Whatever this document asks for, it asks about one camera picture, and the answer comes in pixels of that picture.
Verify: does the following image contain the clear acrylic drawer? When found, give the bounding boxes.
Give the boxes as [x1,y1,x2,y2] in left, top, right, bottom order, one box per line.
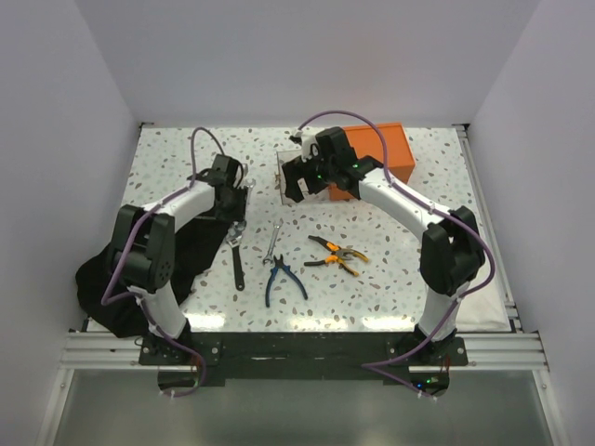
[275,150,330,206]

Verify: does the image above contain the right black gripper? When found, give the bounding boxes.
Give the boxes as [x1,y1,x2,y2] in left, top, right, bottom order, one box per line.
[282,148,337,203]

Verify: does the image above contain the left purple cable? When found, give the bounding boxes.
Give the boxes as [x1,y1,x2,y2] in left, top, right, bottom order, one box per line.
[100,125,229,397]

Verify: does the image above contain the orange storage box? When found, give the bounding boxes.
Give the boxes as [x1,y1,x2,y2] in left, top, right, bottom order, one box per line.
[324,122,416,202]

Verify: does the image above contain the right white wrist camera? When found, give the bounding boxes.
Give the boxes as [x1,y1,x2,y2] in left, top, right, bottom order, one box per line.
[289,130,319,162]

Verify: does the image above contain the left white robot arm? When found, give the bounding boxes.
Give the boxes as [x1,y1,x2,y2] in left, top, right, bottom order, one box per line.
[100,154,248,364]

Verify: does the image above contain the aluminium frame rail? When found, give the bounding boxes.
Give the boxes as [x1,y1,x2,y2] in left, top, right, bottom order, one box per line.
[59,332,140,371]

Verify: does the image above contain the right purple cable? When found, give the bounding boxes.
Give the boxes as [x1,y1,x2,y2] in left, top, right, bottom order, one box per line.
[297,109,495,400]

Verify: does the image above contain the purple cable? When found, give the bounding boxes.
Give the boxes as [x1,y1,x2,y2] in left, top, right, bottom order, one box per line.
[297,109,495,400]
[100,125,229,397]

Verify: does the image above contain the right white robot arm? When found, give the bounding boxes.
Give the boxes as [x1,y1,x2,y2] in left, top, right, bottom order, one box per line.
[283,126,485,365]

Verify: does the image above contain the black drawstring fabric bag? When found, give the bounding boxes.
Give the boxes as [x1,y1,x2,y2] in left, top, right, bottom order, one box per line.
[75,211,230,338]

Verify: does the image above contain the black-handled adjustable wrench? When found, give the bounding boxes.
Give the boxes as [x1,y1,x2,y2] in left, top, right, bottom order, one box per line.
[226,221,246,291]

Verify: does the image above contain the small silver open-end wrench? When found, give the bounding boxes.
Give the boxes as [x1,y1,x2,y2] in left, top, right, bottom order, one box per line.
[262,219,284,265]

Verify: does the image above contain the orange-black long-nose pliers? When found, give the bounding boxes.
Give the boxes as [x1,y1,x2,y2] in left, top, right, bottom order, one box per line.
[308,235,369,262]

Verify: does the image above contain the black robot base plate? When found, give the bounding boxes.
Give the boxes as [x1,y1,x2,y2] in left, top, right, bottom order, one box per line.
[139,332,469,389]

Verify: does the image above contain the large silver combination wrench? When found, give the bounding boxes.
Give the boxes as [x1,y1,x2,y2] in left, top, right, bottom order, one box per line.
[245,178,256,204]

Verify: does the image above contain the blue-handled cutting pliers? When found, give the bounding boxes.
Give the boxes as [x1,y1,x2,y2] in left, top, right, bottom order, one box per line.
[265,255,309,308]

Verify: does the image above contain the orange-black combination pliers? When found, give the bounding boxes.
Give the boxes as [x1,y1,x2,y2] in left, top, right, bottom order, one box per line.
[303,249,368,277]

